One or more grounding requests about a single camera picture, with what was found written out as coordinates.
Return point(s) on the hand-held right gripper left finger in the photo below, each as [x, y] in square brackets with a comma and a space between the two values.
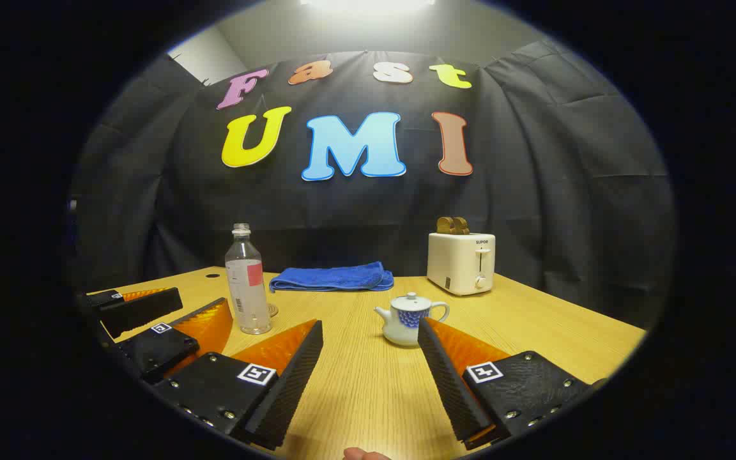
[294, 383]

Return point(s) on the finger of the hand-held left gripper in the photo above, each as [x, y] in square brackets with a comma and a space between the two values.
[157, 351]
[144, 310]

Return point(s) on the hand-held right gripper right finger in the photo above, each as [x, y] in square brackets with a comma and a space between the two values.
[448, 383]

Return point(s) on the white blue-patterned teacup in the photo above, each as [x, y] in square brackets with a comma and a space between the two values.
[403, 326]

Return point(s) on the white teacup lid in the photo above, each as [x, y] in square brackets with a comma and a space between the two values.
[411, 302]

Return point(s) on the clear plastic water bottle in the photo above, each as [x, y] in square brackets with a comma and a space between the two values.
[248, 300]

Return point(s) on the blue folded towel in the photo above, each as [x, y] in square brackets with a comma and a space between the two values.
[333, 279]

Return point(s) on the white toaster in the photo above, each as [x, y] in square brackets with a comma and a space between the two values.
[457, 265]

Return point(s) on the black backdrop cloth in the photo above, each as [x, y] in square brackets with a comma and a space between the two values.
[534, 191]

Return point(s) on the ceiling light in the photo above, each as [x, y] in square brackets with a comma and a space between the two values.
[368, 5]

